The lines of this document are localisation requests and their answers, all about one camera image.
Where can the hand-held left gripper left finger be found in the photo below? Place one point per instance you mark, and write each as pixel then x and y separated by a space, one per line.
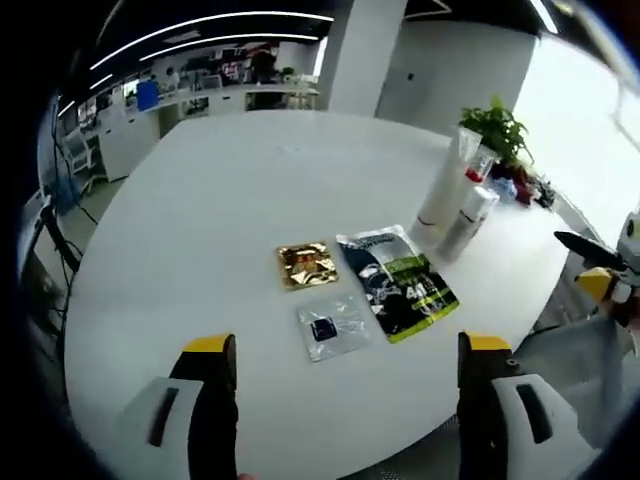
pixel 210 410

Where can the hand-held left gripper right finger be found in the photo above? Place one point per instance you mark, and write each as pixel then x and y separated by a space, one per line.
pixel 482 410

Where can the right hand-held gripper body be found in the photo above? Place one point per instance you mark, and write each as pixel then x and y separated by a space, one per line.
pixel 631 250

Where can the small white red-label bottle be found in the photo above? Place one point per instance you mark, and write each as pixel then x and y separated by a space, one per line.
pixel 462 230

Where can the white red-collar pump bottle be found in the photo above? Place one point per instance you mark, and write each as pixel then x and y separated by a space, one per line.
pixel 475 175

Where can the green black skincare sachet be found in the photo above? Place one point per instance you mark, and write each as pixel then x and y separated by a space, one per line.
pixel 400 285

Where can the clear skincare sachet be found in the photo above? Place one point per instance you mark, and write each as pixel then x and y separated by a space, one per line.
pixel 335 327

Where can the white skincare tube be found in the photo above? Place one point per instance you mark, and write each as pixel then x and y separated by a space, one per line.
pixel 445 190

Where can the gold skincare sachet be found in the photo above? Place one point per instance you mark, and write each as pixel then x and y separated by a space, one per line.
pixel 307 265

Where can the person's right hand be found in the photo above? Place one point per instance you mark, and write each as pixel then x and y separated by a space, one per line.
pixel 625 312

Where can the dark grey cloth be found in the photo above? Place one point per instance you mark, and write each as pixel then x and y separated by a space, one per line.
pixel 545 192

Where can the grey mesh chair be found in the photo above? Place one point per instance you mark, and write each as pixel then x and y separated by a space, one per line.
pixel 575 370

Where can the blue plastic bag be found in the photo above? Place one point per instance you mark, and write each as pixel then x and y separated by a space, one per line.
pixel 505 189

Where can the green potted plant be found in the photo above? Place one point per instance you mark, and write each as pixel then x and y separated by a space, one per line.
pixel 495 130

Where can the black tripod stand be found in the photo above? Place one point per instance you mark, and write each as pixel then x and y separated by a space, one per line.
pixel 60 235

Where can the white office chair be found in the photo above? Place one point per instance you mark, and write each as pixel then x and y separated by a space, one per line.
pixel 80 160

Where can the long white office counter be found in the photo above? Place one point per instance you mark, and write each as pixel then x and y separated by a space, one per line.
pixel 230 97

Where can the blue bin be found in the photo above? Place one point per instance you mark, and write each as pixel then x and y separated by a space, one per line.
pixel 147 95

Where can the long ceiling light strip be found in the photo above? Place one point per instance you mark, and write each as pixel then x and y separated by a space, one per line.
pixel 225 41
pixel 210 22

